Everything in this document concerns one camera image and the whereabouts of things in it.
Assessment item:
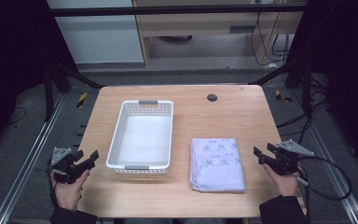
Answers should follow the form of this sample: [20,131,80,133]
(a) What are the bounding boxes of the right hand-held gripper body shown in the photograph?
[267,138,316,177]

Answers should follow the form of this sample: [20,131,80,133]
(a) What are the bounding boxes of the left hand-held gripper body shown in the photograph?
[48,147,86,185]

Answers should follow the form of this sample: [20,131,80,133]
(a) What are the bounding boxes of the person's right hand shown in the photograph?
[262,163,301,198]

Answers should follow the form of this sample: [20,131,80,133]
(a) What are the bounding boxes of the person's left hand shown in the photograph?
[49,169,90,213]

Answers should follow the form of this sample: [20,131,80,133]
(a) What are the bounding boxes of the folded lavender printed towel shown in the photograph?
[188,137,247,194]

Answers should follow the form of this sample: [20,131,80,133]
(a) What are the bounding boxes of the yellow black striped tape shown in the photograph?
[274,89,294,104]
[76,91,89,109]

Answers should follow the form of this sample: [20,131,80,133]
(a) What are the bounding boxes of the white plastic basket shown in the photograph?
[105,99,175,175]

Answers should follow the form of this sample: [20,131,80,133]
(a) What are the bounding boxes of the black metal stand leg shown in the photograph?
[249,59,313,119]
[42,60,106,123]

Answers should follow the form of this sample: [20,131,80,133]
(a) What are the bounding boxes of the black curtain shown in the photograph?
[0,0,78,157]
[287,0,358,172]

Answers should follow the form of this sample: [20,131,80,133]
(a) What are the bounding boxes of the white cabinet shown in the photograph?
[46,0,145,65]

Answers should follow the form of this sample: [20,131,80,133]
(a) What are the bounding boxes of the light wooden desk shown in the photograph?
[131,0,308,68]

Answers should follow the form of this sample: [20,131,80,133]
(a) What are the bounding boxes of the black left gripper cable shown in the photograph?
[47,171,60,209]

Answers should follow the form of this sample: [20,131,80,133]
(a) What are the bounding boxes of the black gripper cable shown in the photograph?
[294,154,353,216]
[47,171,60,209]

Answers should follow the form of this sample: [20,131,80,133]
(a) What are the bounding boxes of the metal floor rail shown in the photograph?
[290,89,358,224]
[0,92,67,224]

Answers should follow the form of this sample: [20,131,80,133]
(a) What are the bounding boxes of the black floor cables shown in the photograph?
[275,74,332,138]

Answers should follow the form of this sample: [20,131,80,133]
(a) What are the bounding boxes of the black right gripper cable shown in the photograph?
[294,154,353,216]

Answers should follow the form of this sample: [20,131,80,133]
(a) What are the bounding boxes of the thin black floor cable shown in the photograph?
[7,106,28,126]

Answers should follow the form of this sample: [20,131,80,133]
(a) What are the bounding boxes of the black hanging desk cables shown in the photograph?
[249,11,295,67]

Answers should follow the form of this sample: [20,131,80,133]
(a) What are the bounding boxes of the black horizontal frame bar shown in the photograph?
[47,4,308,19]

